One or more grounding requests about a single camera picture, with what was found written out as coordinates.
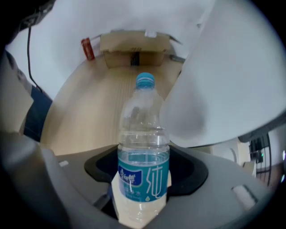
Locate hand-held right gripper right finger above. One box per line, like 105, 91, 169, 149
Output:
143, 145, 276, 229

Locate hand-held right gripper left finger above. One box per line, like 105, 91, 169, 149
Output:
1, 131, 120, 229

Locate clear blue-capped water bottle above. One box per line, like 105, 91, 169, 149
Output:
117, 72, 171, 224

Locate person's legs in jeans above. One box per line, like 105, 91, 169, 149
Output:
23, 85, 53, 143

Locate person's olive shirt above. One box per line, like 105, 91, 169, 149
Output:
0, 49, 34, 135

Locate red soda can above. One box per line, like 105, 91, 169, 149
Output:
80, 38, 96, 61

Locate flattened cardboard sheet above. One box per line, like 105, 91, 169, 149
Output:
99, 30, 184, 69

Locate black body cable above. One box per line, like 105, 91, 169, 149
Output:
26, 23, 43, 93

